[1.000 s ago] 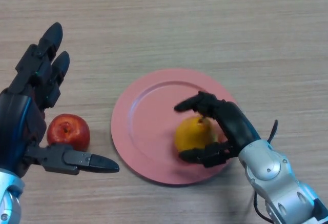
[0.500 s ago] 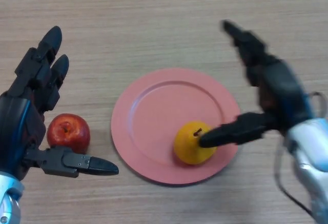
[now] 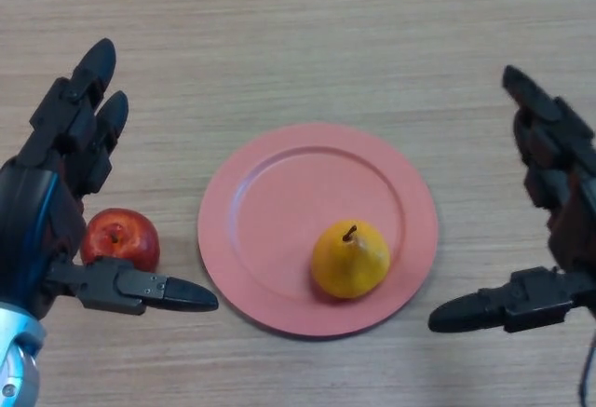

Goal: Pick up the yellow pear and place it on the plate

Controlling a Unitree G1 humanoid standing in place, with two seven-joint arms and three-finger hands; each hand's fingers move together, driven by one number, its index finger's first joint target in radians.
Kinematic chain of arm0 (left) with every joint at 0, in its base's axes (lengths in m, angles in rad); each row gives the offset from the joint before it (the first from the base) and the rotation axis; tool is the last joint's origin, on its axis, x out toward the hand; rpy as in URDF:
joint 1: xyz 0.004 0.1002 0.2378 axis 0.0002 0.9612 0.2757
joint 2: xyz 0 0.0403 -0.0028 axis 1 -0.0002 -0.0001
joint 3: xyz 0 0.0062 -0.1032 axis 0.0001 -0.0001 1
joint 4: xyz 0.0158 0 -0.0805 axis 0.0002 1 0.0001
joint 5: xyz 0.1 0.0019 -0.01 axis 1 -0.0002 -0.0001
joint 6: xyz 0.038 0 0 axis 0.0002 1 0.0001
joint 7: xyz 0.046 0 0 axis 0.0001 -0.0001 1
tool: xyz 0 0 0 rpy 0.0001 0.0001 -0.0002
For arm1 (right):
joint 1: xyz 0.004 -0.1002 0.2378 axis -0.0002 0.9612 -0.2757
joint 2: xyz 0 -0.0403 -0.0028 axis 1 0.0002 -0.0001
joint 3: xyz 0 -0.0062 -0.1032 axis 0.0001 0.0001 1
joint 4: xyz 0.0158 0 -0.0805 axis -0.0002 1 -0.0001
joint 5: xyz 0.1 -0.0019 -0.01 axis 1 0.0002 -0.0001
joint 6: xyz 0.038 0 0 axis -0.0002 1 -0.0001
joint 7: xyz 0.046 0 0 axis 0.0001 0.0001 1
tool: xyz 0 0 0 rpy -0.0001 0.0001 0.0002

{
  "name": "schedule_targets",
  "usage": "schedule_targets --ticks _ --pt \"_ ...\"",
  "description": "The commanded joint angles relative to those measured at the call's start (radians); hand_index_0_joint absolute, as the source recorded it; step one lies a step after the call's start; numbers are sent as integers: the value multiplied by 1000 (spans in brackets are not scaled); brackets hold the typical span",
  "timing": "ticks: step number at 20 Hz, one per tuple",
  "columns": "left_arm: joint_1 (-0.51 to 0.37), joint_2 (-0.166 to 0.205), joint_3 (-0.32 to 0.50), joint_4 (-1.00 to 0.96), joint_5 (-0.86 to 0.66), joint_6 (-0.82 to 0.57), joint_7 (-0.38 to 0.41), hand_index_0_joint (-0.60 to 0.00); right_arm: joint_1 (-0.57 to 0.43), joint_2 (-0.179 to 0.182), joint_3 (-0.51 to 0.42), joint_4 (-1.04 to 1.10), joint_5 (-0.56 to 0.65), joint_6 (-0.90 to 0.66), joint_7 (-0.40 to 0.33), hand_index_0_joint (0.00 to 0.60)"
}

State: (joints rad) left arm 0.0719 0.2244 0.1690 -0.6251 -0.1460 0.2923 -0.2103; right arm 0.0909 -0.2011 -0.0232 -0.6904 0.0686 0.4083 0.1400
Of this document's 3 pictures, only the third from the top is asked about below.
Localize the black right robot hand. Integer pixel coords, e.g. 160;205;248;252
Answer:
427;64;596;334

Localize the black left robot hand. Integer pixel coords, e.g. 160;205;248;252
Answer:
0;37;220;320

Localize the yellow pear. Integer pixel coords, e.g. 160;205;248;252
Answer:
310;219;391;300

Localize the red apple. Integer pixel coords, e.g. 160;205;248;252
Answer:
79;208;161;272

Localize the pink round plate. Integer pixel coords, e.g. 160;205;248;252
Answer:
196;122;440;338

